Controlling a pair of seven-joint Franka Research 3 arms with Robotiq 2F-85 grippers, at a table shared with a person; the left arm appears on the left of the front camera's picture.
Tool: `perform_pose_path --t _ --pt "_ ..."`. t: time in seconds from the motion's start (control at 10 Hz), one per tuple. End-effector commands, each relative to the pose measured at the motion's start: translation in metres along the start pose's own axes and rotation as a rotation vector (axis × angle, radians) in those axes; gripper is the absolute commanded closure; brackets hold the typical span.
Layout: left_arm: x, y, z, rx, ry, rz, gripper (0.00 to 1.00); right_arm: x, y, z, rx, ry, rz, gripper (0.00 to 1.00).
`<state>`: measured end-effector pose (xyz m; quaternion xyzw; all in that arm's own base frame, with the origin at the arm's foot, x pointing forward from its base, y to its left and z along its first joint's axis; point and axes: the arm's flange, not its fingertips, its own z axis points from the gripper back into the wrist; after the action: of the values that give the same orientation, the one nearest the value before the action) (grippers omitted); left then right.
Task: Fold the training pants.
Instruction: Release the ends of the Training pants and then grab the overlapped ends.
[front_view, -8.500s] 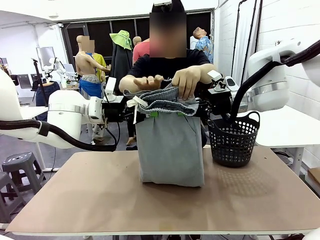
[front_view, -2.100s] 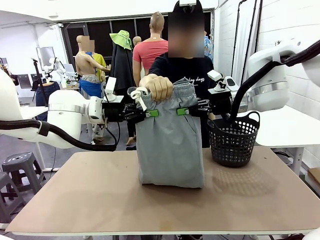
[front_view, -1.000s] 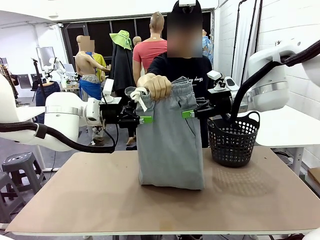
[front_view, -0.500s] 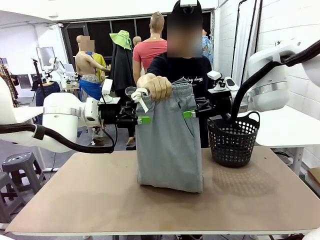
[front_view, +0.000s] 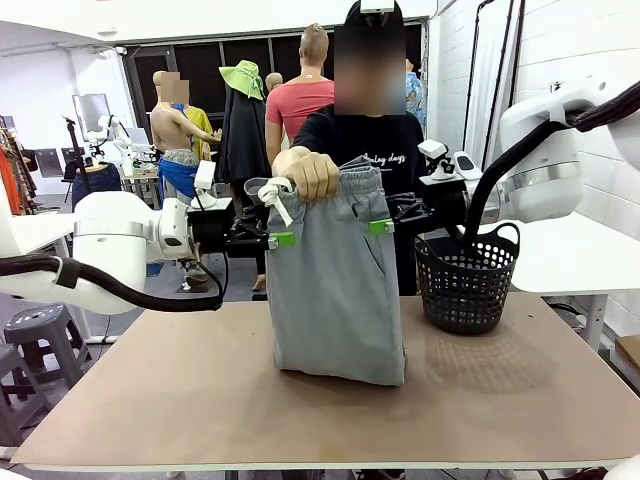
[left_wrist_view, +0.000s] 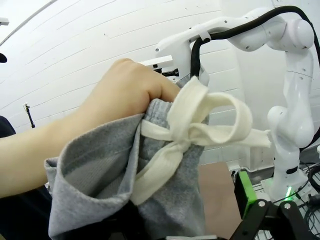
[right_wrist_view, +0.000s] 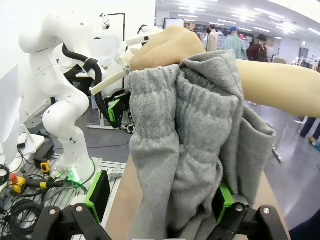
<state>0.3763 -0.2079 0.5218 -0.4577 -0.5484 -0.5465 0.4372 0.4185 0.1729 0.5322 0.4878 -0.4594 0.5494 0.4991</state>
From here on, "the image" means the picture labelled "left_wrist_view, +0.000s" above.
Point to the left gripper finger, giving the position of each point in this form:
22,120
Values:
250,220

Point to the grey training pants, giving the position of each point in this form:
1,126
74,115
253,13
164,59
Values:
175,195

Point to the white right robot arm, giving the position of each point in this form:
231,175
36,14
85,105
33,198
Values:
297,75

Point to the person's right forearm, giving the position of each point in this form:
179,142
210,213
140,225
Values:
25,162

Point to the person's right hand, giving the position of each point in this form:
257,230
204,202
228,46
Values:
125,90

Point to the person in black t-shirt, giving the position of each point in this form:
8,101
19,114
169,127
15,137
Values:
20,220

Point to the black baseball cap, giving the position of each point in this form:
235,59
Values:
2,58

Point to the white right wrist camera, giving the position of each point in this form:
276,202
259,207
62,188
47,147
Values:
160,61

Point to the small head-mounted camera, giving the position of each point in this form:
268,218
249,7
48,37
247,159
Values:
3,21

